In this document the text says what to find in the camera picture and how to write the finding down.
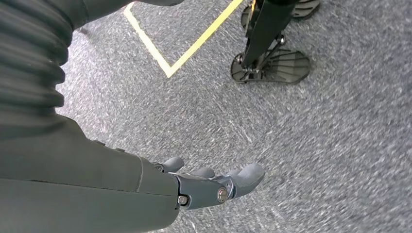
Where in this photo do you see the black robot right foot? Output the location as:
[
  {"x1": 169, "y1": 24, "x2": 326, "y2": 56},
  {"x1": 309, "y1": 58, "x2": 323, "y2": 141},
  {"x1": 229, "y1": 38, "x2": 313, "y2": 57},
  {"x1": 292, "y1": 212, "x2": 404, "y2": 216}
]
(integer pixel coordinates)
[{"x1": 230, "y1": 48, "x2": 312, "y2": 85}]

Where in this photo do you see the black robot foot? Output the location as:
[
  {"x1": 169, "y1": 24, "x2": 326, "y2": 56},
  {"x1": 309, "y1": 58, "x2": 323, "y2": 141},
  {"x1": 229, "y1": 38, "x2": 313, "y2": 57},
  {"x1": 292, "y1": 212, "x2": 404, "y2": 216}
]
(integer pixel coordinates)
[
  {"x1": 230, "y1": 48, "x2": 312, "y2": 85},
  {"x1": 240, "y1": 0, "x2": 322, "y2": 20}
]

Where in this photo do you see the black robot right leg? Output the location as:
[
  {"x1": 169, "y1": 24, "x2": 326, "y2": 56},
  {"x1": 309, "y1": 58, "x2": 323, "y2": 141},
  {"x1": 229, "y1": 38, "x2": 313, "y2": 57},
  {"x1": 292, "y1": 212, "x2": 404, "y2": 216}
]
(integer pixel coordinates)
[{"x1": 241, "y1": 0, "x2": 301, "y2": 69}]

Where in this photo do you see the black robot left foot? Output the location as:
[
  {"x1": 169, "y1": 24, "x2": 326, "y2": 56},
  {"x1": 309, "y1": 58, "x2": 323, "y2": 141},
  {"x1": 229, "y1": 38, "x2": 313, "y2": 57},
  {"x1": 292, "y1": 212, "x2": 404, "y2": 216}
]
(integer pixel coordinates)
[{"x1": 240, "y1": 0, "x2": 322, "y2": 20}]

